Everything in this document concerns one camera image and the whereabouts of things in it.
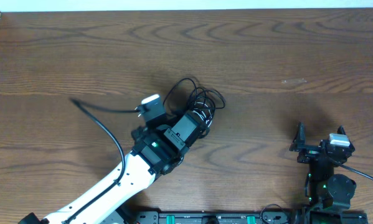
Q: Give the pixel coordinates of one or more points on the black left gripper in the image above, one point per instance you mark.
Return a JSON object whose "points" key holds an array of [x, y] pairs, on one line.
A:
{"points": [[200, 125]]}

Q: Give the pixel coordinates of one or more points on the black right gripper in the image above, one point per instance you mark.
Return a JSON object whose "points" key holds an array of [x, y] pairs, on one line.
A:
{"points": [[317, 149]]}

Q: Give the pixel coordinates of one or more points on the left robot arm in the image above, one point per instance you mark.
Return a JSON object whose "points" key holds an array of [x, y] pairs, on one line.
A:
{"points": [[160, 146]]}

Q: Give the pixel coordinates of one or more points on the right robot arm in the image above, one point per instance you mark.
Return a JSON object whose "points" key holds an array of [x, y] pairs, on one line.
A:
{"points": [[329, 194]]}

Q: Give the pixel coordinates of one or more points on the clear tape scrap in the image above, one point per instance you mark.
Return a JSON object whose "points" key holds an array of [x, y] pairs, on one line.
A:
{"points": [[294, 81]]}

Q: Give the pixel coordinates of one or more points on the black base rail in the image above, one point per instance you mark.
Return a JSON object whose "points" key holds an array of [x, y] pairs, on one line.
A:
{"points": [[236, 218]]}

